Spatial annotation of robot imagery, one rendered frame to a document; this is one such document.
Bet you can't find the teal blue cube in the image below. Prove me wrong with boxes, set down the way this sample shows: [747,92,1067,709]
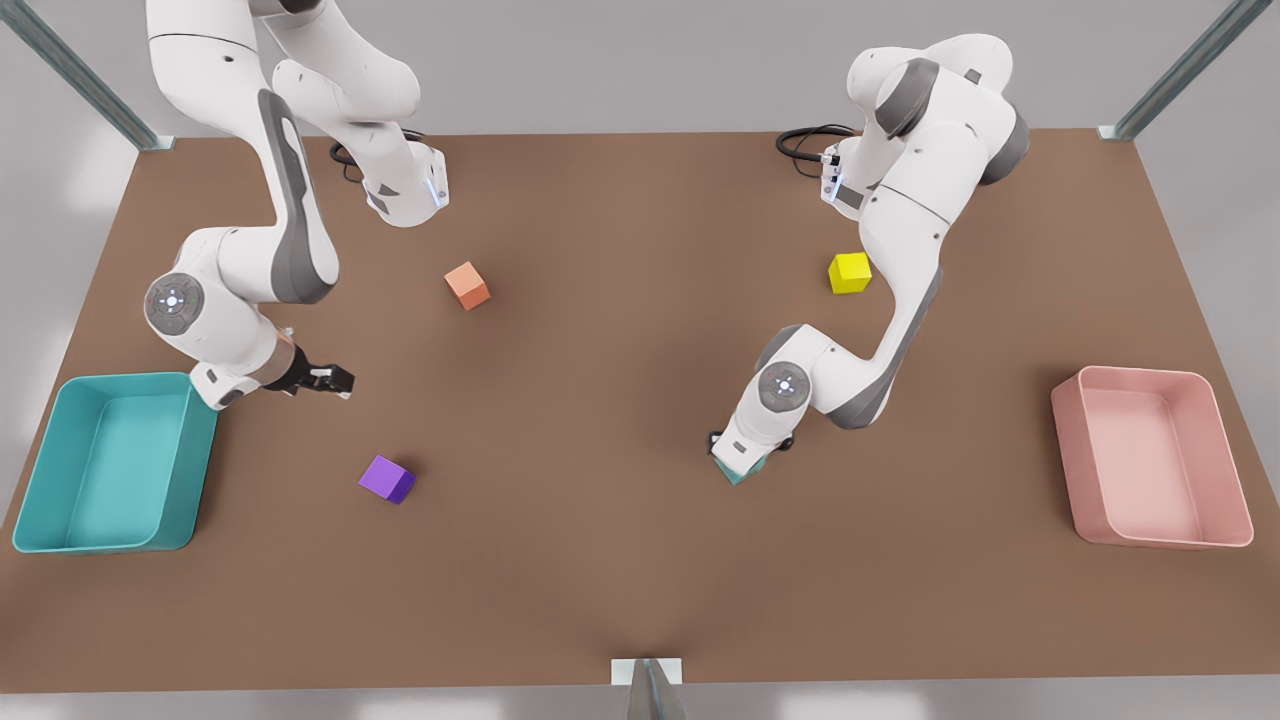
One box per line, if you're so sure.
[714,452,772,488]

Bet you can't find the purple cube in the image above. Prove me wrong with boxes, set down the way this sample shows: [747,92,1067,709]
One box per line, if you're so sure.
[358,454,417,506]

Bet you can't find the orange cube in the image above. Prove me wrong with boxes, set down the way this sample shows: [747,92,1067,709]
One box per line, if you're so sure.
[444,261,492,312]

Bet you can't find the teal plastic bin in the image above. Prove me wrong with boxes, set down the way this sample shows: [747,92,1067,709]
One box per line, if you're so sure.
[12,372,220,554]

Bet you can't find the yellow cube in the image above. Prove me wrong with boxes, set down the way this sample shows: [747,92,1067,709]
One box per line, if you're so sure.
[827,252,873,296]

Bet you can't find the pink plastic bin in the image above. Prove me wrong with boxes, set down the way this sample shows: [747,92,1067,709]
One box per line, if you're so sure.
[1050,365,1255,550]

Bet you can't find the black cable loop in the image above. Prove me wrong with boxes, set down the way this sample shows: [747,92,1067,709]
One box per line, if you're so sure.
[329,128,429,187]
[775,124,862,182]

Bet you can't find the silver frame post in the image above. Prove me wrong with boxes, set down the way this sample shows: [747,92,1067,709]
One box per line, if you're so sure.
[610,657,685,720]
[1096,0,1277,142]
[0,0,177,152]

